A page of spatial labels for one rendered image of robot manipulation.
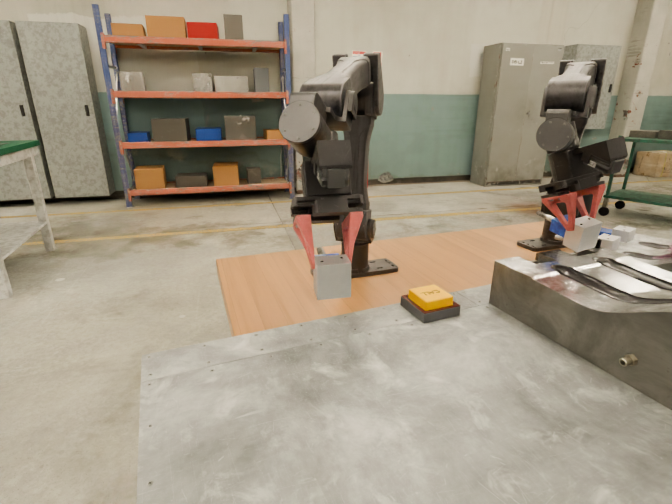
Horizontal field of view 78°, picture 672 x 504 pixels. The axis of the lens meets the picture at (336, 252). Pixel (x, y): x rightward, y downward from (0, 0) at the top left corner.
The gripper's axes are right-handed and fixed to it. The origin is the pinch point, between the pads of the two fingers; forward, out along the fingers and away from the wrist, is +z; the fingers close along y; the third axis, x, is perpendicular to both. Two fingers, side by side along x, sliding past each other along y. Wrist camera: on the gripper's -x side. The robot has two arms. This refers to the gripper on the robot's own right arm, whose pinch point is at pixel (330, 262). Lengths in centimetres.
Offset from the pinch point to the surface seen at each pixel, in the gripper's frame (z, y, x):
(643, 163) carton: -197, 646, 519
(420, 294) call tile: 5.5, 18.5, 13.8
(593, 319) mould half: 11.8, 37.6, -4.6
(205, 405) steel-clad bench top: 17.7, -18.3, -1.0
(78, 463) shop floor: 50, -76, 106
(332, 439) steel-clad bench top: 21.9, -3.2, -8.8
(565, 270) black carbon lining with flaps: 3.6, 43.8, 7.0
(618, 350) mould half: 16.2, 38.5, -7.0
